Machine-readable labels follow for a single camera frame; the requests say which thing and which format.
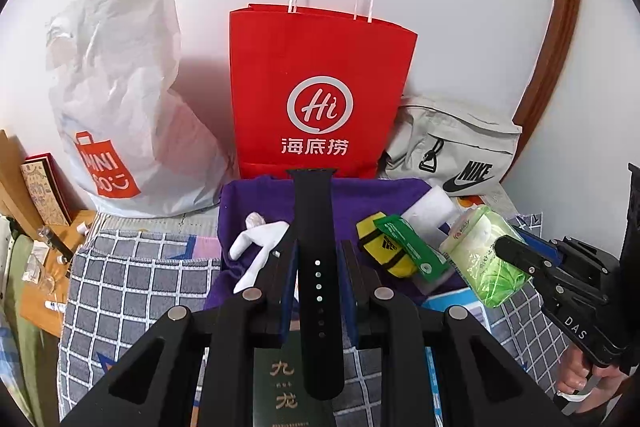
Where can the dark green box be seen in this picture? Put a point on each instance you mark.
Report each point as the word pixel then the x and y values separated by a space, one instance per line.
pixel 285 392

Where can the grey waist bag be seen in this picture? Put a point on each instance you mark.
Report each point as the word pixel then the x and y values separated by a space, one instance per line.
pixel 450 147

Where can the brown wooden door frame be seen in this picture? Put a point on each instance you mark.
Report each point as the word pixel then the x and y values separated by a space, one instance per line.
pixel 565 32

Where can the wooden headboard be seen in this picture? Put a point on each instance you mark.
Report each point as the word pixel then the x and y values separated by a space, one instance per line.
pixel 10 187

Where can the grey checked bedspread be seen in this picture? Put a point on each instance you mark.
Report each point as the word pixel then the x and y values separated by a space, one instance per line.
pixel 150 267

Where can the purple towel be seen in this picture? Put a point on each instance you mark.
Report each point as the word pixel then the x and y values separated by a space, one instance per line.
pixel 250 202

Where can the small white tube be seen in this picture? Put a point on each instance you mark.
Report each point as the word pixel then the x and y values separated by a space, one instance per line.
pixel 52 305

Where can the green tissue packet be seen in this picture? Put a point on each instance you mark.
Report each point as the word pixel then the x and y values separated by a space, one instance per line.
pixel 410 242

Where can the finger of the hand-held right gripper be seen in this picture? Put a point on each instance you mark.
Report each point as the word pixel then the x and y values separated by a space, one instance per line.
pixel 542 244
pixel 520 257

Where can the yellow and black sock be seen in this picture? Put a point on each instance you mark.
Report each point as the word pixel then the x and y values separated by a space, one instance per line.
pixel 380 252

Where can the green bed sheet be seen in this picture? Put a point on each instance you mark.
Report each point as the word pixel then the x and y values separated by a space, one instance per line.
pixel 20 307

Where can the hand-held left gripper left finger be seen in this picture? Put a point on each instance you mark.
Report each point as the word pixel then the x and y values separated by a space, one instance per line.
pixel 290 287

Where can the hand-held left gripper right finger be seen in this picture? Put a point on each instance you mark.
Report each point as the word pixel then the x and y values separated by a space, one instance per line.
pixel 348 287

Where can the white gloves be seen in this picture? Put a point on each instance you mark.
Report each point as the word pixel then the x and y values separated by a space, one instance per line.
pixel 260 237

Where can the white and green tissue pack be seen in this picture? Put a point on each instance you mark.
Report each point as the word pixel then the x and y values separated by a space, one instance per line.
pixel 480 252

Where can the wooden nightstand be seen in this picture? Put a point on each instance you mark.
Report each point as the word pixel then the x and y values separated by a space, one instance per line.
pixel 65 267

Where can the white plastic shopping bag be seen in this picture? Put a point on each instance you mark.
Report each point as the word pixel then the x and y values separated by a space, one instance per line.
pixel 115 107

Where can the patterned book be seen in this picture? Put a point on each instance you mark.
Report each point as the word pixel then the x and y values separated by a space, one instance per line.
pixel 42 192

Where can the clear plastic packet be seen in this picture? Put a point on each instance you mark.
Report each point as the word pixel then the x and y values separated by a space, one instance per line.
pixel 430 207

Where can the blue tissue pack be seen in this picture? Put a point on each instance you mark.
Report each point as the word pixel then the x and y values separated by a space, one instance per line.
pixel 460 302

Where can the person's right hand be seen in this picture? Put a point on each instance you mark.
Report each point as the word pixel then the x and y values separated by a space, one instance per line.
pixel 575 379

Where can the red paper bag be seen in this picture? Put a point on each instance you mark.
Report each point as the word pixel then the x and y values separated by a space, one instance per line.
pixel 320 97

